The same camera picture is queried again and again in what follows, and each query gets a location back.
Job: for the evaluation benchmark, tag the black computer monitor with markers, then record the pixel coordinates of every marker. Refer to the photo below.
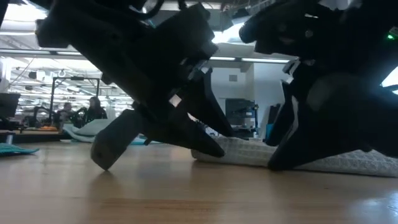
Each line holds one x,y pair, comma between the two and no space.
9,104

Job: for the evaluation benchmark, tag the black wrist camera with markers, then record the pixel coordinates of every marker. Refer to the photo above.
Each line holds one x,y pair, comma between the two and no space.
273,31
183,31

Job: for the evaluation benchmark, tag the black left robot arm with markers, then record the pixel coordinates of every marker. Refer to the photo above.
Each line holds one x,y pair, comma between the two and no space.
87,3

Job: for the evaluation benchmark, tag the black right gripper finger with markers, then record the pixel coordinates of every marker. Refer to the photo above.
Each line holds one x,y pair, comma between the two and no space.
281,118
311,137

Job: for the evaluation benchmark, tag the grey waffle towel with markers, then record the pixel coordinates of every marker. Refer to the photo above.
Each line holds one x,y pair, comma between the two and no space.
242,152

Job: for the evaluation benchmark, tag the black robot rig frame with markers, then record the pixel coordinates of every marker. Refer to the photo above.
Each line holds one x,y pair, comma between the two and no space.
74,78

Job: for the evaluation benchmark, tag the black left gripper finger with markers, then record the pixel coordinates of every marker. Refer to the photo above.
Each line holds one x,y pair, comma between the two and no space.
205,102
180,130

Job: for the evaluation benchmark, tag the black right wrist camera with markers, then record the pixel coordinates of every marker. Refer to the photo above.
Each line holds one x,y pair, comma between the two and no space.
273,31

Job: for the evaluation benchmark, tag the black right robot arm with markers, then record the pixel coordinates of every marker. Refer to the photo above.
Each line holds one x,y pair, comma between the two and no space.
357,25

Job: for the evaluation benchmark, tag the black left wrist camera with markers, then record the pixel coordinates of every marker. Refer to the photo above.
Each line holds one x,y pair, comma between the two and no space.
183,31

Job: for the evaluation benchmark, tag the person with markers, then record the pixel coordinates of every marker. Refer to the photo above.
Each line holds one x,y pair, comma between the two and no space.
94,113
66,113

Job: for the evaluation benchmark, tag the long ceiling light strip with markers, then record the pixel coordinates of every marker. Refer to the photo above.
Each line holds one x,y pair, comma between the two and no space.
31,52
264,60

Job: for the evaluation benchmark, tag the grey wall vent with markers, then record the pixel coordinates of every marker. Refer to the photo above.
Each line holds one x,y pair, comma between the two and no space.
233,78

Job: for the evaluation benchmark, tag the wooden workbench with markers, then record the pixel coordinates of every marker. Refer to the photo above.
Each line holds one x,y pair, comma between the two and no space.
31,137

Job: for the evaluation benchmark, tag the light blue microfiber towel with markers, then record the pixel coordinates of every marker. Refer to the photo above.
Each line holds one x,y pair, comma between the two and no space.
90,129

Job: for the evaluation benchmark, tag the black cabinet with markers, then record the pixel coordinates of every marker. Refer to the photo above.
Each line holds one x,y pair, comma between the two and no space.
241,115

